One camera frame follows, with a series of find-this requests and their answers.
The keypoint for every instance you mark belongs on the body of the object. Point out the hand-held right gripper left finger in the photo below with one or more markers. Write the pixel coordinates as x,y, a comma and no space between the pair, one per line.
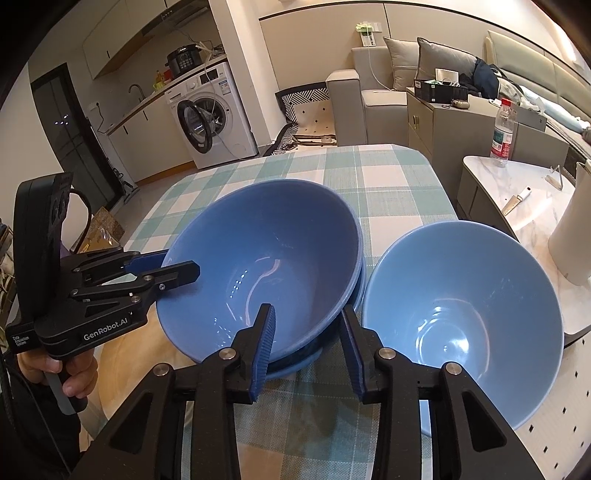
263,350

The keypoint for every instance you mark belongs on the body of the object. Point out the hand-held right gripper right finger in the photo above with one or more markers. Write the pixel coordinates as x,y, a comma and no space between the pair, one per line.
353,355

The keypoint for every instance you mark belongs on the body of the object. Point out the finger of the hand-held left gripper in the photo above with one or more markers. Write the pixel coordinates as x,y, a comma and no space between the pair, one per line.
178,273
145,261

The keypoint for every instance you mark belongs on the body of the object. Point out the blue bowl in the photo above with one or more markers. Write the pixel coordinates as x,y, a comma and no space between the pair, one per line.
461,300
277,240
304,365

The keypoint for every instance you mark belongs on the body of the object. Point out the cream round plate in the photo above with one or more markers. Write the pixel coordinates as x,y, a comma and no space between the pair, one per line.
124,369

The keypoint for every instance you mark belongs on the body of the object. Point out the person's left hand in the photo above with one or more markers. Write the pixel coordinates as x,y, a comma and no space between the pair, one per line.
83,376

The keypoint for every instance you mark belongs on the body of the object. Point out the brown patterned board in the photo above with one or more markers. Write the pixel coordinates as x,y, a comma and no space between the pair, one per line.
104,230

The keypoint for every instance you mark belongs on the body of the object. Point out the white kitchen counter cabinet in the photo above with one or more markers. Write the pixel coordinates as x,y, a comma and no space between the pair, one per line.
134,147

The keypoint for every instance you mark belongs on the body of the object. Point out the dark glass door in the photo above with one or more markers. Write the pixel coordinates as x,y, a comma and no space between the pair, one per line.
69,138

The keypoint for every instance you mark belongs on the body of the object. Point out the white washing machine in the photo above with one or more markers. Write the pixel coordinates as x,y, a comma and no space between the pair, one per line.
235,134

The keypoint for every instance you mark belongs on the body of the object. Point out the kitchen faucet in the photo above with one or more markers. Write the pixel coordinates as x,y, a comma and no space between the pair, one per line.
137,90

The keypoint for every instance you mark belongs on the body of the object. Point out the teal checked tablecloth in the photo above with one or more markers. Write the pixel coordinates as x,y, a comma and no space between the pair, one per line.
346,175

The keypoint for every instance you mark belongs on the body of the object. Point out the white dotted mat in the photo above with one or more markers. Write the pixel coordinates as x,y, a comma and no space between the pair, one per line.
545,415

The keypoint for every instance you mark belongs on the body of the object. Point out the black pressure cooker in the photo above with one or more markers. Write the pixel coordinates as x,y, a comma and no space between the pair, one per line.
182,62

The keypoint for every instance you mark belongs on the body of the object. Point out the patterned folding mat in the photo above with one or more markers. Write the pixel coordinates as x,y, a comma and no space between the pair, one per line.
314,117

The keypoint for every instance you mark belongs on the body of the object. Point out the marble side table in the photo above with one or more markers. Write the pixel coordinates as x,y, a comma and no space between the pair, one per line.
521,226

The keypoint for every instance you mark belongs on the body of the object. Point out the small knife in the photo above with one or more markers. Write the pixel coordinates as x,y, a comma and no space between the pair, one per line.
515,203

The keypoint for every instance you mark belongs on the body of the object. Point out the white upper kitchen cabinets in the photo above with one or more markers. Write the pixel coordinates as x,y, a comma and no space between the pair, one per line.
120,37

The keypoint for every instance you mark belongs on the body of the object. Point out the beige side cabinet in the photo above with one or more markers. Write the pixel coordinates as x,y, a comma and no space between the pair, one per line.
443,134

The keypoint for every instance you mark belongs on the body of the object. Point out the beige sofa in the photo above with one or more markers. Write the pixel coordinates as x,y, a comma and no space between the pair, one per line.
378,115

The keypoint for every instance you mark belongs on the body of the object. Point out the range hood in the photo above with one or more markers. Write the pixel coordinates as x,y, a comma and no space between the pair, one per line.
180,14

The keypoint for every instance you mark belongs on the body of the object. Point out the white electric kettle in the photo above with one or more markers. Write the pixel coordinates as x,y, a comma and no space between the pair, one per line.
572,230

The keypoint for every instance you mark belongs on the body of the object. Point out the metal triangular stand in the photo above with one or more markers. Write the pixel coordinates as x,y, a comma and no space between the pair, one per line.
553,181

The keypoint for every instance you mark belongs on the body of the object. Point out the plastic water bottle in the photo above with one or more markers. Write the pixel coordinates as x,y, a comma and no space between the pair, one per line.
503,134

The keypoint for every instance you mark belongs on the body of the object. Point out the black box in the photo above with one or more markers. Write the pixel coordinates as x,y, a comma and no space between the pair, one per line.
438,92

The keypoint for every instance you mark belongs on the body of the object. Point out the white small box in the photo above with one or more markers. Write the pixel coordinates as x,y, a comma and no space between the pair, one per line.
445,76

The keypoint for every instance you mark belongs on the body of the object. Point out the grey cushion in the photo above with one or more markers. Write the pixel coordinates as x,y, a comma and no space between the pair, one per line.
399,64
443,55

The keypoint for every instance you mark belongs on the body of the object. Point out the grey tissue box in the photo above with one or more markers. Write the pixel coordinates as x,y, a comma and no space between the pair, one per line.
531,120

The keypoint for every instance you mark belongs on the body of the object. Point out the dark blue jacket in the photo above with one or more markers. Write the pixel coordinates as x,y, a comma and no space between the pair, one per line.
485,78

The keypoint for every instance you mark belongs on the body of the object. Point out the light blue pillow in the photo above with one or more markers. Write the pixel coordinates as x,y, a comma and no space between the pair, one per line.
558,110

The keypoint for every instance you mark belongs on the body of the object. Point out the padded bed headboard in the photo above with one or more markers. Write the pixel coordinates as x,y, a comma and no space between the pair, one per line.
531,60

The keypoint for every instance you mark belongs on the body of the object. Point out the white wall socket device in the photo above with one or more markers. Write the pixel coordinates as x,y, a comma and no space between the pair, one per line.
368,33

